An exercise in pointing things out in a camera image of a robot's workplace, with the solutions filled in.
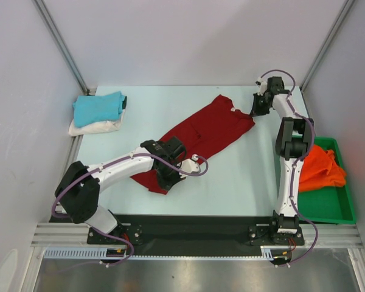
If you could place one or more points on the orange t shirt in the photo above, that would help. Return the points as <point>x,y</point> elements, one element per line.
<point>320,170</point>

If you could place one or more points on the green plastic tray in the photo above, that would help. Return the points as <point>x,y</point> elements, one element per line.
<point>329,204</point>

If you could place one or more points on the folded teal t shirt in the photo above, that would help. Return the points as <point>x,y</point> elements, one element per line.
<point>91,109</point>

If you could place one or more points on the right aluminium corner post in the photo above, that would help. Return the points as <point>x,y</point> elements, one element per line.
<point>328,42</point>

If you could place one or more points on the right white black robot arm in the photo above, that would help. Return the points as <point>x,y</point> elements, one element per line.
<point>294,141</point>

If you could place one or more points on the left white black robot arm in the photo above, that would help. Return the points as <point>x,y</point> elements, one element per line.
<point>79,190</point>

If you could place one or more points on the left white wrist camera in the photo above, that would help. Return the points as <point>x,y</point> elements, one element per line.
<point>190,167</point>

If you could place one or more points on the dark red t shirt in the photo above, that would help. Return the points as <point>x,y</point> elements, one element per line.
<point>211,129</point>

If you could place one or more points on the aluminium corner post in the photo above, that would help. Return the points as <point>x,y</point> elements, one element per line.
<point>328,42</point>
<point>59,41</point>

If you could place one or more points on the aluminium frame rail front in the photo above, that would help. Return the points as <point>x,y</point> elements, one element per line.
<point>75,235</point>

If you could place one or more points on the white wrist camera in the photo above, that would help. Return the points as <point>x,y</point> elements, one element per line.
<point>190,167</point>
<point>262,84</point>

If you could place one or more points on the left grey cable duct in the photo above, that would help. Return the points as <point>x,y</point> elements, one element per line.
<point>84,253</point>

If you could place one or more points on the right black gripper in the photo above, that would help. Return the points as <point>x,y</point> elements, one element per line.
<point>259,105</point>

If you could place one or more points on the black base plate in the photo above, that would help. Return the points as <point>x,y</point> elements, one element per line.
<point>201,236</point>

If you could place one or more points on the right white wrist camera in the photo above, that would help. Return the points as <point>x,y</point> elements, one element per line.
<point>262,84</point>

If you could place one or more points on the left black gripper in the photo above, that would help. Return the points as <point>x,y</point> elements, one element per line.
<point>167,185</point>

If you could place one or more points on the folded white t shirt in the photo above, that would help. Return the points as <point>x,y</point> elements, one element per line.
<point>96,127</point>

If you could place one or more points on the left aluminium corner post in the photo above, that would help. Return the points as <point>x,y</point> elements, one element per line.
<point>59,41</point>

